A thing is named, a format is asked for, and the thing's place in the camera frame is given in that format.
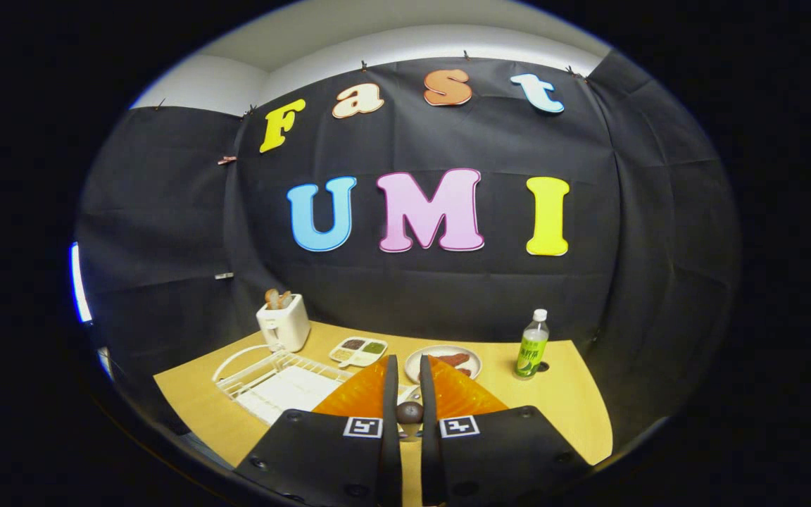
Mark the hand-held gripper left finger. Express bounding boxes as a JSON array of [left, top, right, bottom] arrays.
[[235, 354, 403, 506]]

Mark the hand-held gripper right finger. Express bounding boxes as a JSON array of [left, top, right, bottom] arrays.
[[418, 354, 593, 506]]

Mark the white wire dish rack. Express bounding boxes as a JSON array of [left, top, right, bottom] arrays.
[[212, 344, 406, 427]]

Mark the wooden-handled spoon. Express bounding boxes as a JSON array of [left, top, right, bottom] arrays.
[[395, 384, 426, 443]]

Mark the white divided sauce dish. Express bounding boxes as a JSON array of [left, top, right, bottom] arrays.
[[328, 337, 388, 368]]

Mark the white plate with sausages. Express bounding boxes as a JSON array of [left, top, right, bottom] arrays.
[[404, 345, 482, 384]]

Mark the green-label drink bottle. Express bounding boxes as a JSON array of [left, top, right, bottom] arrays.
[[515, 308, 551, 380]]

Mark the white toaster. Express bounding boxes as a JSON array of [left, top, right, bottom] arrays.
[[256, 294, 311, 353]]

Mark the lit screen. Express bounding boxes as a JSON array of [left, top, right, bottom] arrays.
[[70, 243, 94, 325]]

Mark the black backdrop cloth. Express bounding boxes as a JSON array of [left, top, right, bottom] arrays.
[[75, 51, 741, 451]]

